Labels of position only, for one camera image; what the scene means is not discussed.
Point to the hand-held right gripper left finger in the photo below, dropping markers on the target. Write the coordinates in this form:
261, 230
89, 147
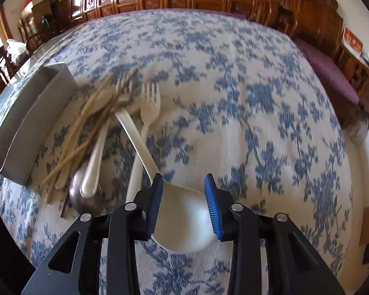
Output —
155, 202

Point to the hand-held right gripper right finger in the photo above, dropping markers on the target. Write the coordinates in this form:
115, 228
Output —
213, 209

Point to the white plastic utensil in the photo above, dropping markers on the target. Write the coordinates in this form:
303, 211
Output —
134, 181

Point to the white plastic spoon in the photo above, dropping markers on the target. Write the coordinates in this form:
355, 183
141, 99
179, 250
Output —
181, 221

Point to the metal fork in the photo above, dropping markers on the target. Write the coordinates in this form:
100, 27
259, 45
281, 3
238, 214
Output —
90, 175

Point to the metal spoon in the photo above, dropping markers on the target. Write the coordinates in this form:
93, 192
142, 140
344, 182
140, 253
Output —
80, 201

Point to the white plastic fork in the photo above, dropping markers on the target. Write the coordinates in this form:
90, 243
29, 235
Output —
150, 110

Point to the pile of bamboo chopsticks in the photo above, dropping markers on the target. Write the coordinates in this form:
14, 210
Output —
75, 132

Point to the grey metal container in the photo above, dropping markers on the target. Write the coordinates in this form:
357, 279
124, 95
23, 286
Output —
40, 119

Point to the blue floral tablecloth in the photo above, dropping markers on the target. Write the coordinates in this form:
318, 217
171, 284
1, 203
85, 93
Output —
233, 83

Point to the person's dark clothing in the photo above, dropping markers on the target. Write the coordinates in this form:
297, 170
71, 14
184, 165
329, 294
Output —
3, 252

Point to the clear plastic bag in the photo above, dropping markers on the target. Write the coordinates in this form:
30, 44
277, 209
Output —
356, 127

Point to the purple seat cushion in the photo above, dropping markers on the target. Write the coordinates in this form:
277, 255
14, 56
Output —
326, 70

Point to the long purple bench cushion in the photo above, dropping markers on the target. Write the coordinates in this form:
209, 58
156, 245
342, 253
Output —
236, 14

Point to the wooden side table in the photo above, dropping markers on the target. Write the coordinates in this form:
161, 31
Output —
356, 73

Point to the white plastic bag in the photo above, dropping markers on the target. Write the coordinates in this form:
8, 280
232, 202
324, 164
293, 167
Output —
17, 50

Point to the red sign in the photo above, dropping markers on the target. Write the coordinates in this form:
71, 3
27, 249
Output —
353, 40

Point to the carved wooden sofa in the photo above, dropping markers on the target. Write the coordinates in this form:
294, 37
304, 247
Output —
319, 15

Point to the white and red box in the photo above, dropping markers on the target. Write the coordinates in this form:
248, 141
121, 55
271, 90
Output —
33, 4

